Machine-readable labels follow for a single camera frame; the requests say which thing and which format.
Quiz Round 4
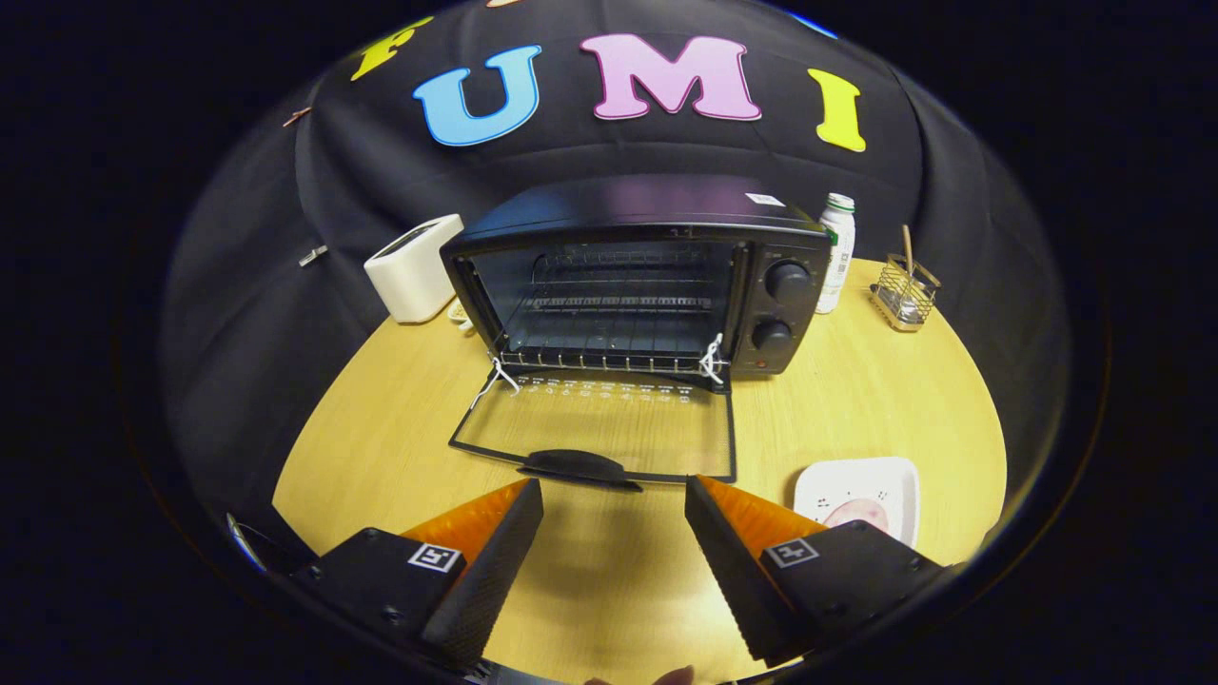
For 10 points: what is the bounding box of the white pop-up toaster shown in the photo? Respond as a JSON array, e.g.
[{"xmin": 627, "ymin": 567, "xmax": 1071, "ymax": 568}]
[{"xmin": 364, "ymin": 214, "xmax": 465, "ymax": 324}]

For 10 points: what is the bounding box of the white square plate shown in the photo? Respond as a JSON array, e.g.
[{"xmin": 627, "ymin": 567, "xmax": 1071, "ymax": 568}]
[{"xmin": 795, "ymin": 457, "xmax": 921, "ymax": 549}]

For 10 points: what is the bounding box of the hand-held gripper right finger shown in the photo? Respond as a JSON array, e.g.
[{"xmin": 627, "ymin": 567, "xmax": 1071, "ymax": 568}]
[{"xmin": 685, "ymin": 474, "xmax": 957, "ymax": 667}]

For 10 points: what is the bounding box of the pink ham slice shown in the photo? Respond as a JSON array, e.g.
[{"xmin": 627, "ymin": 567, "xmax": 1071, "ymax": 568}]
[{"xmin": 823, "ymin": 497, "xmax": 892, "ymax": 535}]

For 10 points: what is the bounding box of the white plastic bottle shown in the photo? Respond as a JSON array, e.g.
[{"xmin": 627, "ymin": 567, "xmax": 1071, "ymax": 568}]
[{"xmin": 815, "ymin": 193, "xmax": 856, "ymax": 315}]

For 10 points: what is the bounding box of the wire basket holder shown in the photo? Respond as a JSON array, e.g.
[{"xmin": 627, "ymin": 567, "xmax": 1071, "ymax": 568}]
[{"xmin": 869, "ymin": 252, "xmax": 941, "ymax": 332}]

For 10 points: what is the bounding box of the black toaster oven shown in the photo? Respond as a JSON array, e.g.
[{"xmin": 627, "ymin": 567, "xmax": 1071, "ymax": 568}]
[{"xmin": 440, "ymin": 174, "xmax": 834, "ymax": 493}]

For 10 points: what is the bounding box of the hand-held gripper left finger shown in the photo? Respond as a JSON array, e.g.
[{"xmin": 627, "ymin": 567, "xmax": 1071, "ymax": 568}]
[{"xmin": 290, "ymin": 478, "xmax": 545, "ymax": 672}]

